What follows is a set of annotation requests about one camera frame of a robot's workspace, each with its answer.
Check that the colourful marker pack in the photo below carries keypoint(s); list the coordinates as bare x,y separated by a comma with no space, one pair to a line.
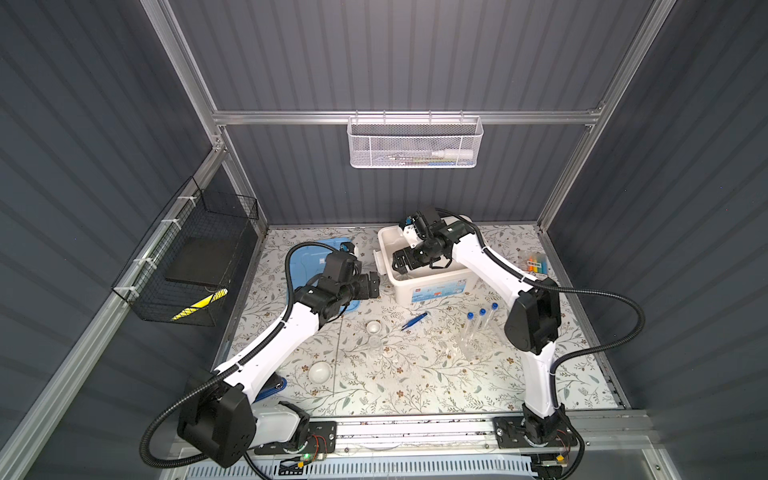
536,263

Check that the blue capped test tube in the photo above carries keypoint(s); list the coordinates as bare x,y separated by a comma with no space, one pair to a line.
481,320
468,331

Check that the white round dish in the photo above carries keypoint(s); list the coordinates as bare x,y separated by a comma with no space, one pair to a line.
320,372

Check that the blue plastic tweezers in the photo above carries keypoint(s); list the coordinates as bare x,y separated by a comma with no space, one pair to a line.
412,322

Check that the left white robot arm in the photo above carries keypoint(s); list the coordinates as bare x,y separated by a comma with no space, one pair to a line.
222,421

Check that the black wire wall basket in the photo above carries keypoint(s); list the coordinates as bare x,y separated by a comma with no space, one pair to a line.
197,212

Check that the blue plastic bin lid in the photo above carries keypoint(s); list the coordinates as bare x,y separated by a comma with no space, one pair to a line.
308,262

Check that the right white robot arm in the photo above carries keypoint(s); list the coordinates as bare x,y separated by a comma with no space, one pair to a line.
534,313

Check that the blue black small device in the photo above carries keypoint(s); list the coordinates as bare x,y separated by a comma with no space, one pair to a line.
274,385

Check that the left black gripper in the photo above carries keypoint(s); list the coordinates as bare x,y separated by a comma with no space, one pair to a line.
364,292

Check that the yellow black striped item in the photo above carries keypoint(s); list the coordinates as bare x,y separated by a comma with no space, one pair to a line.
201,304

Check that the white wire mesh basket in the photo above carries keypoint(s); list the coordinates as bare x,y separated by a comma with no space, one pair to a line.
419,142

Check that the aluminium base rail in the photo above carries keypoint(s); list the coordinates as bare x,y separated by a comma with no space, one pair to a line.
422,431

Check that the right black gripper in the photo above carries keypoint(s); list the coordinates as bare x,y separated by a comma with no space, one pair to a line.
407,254

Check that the white plastic storage bin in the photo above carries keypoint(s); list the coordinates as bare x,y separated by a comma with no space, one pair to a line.
424,283

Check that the black pad in basket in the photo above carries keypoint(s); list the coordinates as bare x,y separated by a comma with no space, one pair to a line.
202,261

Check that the clear test tube rack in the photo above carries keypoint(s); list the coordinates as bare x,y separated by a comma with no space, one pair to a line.
482,340

